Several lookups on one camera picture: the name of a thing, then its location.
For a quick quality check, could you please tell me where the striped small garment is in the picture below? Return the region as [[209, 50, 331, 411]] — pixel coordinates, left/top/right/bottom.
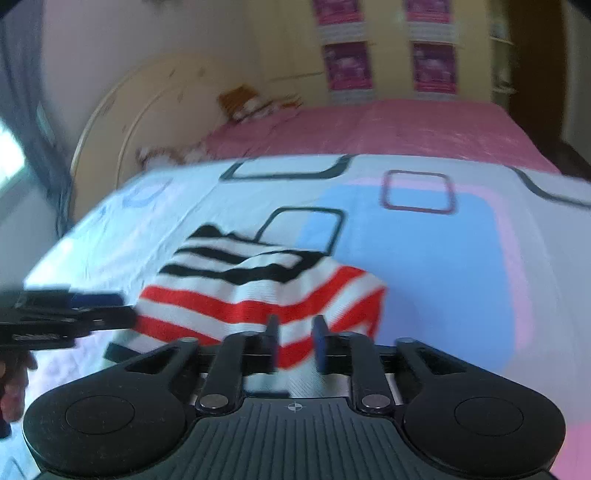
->
[[104, 224, 389, 371]]

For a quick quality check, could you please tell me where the brown wooden door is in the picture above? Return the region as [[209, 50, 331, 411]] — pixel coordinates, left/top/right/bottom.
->
[[507, 0, 591, 160]]

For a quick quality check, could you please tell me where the pink bedsheet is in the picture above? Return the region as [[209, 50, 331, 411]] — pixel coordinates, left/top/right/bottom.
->
[[203, 98, 561, 175]]

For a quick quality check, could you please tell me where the cream bed headboard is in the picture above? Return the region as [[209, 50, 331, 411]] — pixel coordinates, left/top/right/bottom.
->
[[69, 52, 325, 197]]

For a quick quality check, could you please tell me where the grey curtain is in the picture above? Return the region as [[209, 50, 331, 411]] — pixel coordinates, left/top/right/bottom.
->
[[0, 14, 72, 234]]

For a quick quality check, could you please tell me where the window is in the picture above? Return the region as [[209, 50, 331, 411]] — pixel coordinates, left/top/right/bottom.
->
[[0, 119, 29, 200]]

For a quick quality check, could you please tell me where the printed white blue blanket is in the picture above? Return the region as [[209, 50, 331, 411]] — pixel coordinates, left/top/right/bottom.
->
[[0, 154, 591, 480]]

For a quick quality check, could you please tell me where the pink wall poster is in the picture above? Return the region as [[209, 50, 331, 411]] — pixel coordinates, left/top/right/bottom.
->
[[322, 41, 376, 94], [410, 41, 460, 94], [404, 0, 456, 25], [312, 0, 364, 27]]

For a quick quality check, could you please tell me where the white brown stuffed toy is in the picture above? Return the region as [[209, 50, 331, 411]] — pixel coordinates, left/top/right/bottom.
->
[[135, 140, 209, 171]]

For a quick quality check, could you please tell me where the wall shelf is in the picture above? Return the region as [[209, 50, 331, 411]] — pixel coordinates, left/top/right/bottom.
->
[[488, 0, 517, 108]]

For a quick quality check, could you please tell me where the person's left hand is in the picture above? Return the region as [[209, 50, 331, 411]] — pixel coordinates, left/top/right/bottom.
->
[[0, 353, 38, 425]]

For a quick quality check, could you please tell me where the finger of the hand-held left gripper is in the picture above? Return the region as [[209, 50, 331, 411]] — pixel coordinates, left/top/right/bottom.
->
[[68, 293, 124, 309], [74, 306, 138, 332]]

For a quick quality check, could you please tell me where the yellow wardrobe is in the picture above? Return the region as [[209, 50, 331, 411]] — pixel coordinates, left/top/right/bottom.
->
[[245, 0, 511, 108]]

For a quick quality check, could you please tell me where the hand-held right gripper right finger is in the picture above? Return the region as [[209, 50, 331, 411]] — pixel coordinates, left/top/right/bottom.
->
[[312, 316, 469, 415]]

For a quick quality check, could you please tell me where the orange stuffed toy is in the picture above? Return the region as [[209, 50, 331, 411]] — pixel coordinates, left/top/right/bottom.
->
[[217, 82, 302, 124]]

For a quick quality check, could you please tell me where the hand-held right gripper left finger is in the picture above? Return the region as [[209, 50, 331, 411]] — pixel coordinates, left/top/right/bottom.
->
[[122, 315, 281, 415]]

